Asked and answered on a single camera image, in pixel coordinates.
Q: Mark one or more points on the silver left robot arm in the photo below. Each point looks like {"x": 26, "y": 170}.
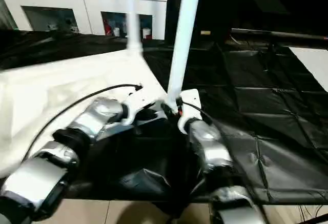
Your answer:
{"x": 77, "y": 137}

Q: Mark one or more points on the white glass-door cabinet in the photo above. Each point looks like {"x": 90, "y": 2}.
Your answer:
{"x": 82, "y": 1}

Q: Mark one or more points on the white plastic table top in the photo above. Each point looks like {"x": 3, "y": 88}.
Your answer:
{"x": 56, "y": 96}

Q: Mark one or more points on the black mat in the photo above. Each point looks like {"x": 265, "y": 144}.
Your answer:
{"x": 266, "y": 111}

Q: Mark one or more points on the white board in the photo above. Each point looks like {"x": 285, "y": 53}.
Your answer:
{"x": 312, "y": 65}

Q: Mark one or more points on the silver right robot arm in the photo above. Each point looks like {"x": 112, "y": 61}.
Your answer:
{"x": 215, "y": 152}

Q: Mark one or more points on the black metal rail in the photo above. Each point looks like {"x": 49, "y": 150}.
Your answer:
{"x": 282, "y": 35}

